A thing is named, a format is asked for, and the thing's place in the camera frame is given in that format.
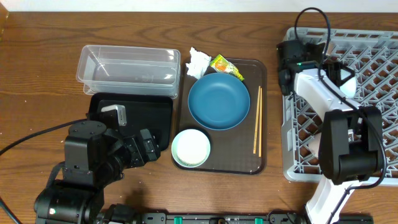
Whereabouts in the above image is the wooden chopstick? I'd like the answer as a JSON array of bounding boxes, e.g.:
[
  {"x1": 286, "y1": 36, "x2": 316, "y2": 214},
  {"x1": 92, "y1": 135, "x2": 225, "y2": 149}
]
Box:
[{"x1": 253, "y1": 86, "x2": 261, "y2": 154}]

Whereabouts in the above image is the dark blue plate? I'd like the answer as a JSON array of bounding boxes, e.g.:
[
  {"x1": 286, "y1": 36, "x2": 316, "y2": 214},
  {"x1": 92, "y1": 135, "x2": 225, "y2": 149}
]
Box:
[{"x1": 187, "y1": 73, "x2": 251, "y2": 131}]

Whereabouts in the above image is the white tissue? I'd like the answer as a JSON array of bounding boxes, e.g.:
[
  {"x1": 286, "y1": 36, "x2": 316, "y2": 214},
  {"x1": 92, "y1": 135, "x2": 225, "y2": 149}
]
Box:
[{"x1": 186, "y1": 47, "x2": 211, "y2": 80}]

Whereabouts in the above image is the light blue bowl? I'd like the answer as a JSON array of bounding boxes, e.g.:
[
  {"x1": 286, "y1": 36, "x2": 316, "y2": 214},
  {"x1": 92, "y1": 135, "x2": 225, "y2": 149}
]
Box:
[{"x1": 339, "y1": 70, "x2": 356, "y2": 98}]

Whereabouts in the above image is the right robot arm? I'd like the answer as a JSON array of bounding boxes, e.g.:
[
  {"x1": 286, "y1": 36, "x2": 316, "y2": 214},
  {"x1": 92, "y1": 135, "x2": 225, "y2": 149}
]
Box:
[{"x1": 276, "y1": 30, "x2": 387, "y2": 223}]

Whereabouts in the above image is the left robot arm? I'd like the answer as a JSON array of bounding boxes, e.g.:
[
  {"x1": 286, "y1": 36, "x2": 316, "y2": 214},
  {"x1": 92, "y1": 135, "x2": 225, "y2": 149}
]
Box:
[{"x1": 34, "y1": 119, "x2": 161, "y2": 223}]

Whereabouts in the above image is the grey dishwasher rack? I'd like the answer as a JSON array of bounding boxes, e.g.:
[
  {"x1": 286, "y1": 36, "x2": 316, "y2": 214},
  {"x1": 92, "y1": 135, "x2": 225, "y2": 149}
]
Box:
[{"x1": 281, "y1": 27, "x2": 398, "y2": 187}]

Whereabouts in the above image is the white cup in rack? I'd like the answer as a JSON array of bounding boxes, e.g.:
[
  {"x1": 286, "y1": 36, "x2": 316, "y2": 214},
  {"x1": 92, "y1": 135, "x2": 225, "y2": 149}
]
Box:
[{"x1": 308, "y1": 133, "x2": 322, "y2": 159}]

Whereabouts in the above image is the clear plastic bin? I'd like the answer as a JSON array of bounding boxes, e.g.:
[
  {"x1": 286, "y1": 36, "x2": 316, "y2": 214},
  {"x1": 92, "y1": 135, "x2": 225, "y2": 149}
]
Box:
[{"x1": 76, "y1": 45, "x2": 181, "y2": 99}]

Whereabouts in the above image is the brown plastic tray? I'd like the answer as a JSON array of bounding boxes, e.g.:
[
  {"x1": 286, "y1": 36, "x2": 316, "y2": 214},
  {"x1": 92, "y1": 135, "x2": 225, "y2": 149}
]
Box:
[{"x1": 177, "y1": 58, "x2": 267, "y2": 175}]

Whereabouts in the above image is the yellow green snack wrapper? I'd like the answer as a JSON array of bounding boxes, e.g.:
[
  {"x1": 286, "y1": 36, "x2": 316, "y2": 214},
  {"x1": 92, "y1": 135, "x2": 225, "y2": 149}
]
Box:
[{"x1": 210, "y1": 54, "x2": 244, "y2": 81}]

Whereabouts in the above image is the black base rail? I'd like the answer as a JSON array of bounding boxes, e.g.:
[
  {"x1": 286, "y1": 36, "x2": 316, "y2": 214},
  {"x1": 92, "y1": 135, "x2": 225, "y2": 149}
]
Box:
[{"x1": 93, "y1": 203, "x2": 374, "y2": 224}]

